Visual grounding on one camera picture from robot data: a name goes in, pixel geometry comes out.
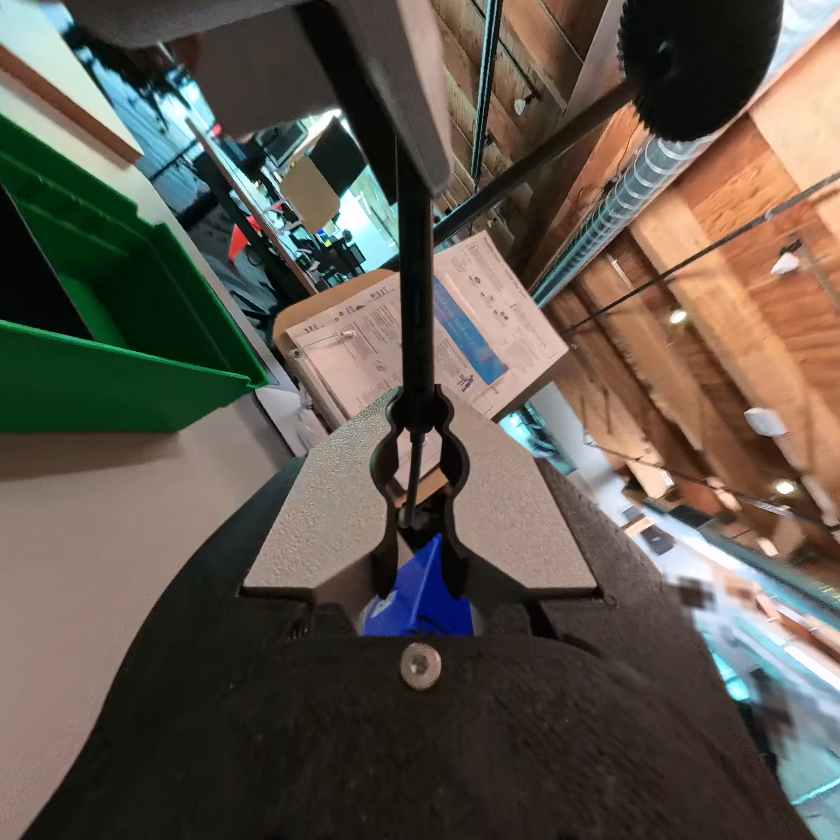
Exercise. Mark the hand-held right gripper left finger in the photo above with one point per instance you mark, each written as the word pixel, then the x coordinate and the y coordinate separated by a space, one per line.
pixel 315 525

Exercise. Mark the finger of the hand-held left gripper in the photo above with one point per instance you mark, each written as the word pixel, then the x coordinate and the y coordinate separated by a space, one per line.
pixel 400 79
pixel 282 85

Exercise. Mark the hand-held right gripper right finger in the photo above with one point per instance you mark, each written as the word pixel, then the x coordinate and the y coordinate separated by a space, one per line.
pixel 518 525

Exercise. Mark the blue plastic bin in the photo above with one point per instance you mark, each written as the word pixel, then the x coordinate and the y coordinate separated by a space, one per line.
pixel 413 604

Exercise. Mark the brown cardboard box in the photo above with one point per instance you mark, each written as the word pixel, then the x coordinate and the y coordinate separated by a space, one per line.
pixel 315 190

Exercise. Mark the red cone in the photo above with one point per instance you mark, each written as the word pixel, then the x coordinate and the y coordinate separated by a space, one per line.
pixel 239 244

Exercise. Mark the instruction sheet stand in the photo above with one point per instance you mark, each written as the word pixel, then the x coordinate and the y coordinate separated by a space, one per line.
pixel 485 308

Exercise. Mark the green plastic bin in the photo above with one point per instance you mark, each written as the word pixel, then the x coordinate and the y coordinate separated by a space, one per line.
pixel 131 380

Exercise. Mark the black pole with ribbed disc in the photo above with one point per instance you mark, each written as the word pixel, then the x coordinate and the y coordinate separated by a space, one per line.
pixel 702 65

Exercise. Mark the white track spotlight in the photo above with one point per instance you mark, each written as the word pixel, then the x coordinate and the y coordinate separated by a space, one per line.
pixel 785 264

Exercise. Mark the silver ceiling duct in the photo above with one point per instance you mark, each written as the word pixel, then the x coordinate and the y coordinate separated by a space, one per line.
pixel 623 197

